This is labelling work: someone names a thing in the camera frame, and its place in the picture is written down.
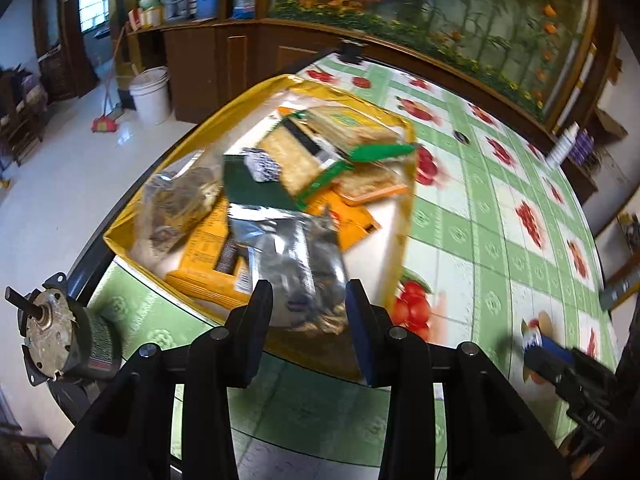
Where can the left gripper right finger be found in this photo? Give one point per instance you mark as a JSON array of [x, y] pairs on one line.
[[490, 431]]

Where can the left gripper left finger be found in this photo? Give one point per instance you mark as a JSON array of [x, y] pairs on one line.
[[126, 432]]

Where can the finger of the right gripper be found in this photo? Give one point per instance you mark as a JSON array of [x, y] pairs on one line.
[[548, 363], [555, 344]]

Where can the blue white milk candy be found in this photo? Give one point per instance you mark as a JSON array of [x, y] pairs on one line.
[[531, 338]]

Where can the yellow snack packet barcode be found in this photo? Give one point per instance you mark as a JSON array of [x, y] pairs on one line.
[[211, 267]]

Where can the silver foil snack bag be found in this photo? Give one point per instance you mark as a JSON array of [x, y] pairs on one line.
[[298, 254]]

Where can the clear bag sunflower seeds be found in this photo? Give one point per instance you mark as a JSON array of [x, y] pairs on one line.
[[173, 201]]

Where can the orange chip bag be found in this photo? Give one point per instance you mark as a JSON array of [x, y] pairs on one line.
[[353, 223]]

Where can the green edged cracker packet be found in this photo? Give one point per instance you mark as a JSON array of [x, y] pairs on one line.
[[309, 164]]

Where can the yellow green cracker packet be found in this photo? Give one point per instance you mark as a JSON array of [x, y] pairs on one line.
[[360, 137]]

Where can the orange cracker packet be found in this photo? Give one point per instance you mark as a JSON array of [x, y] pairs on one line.
[[367, 183]]

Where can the fruit pattern green tablecloth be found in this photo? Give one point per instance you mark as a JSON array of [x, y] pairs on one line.
[[496, 241]]

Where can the electric motor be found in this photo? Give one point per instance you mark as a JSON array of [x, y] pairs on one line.
[[62, 339]]

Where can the purple bottles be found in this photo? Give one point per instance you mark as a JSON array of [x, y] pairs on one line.
[[582, 148]]

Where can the white spray bottle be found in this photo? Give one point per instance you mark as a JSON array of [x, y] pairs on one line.
[[562, 148]]

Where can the round black bottle cap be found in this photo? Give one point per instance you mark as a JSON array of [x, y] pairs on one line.
[[461, 137]]

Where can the yellow rimmed white tray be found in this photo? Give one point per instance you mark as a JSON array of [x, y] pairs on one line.
[[375, 262]]

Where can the red broom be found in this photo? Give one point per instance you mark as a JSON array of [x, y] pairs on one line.
[[105, 123]]

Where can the white plastic bucket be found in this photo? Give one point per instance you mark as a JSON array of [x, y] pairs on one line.
[[150, 91]]

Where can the small black box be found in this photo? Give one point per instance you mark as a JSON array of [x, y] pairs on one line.
[[351, 52]]

